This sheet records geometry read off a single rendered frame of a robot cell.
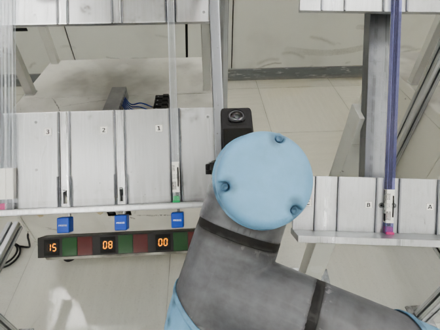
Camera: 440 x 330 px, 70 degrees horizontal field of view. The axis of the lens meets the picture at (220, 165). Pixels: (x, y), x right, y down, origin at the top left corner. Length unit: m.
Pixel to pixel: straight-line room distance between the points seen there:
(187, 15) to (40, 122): 0.37
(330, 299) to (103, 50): 2.52
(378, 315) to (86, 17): 0.70
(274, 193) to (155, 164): 0.44
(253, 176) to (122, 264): 1.25
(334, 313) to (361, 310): 0.02
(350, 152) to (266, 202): 0.53
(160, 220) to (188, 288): 0.92
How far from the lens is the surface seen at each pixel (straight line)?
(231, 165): 0.22
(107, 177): 0.66
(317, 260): 1.07
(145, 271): 1.41
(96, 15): 0.75
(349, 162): 0.77
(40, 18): 0.79
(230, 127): 0.44
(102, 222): 1.22
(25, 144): 0.73
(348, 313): 0.26
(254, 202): 0.23
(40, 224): 1.30
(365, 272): 1.49
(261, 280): 0.26
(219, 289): 0.26
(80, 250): 0.70
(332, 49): 2.75
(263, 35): 2.56
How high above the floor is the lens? 1.19
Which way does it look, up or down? 42 degrees down
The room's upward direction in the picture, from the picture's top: straight up
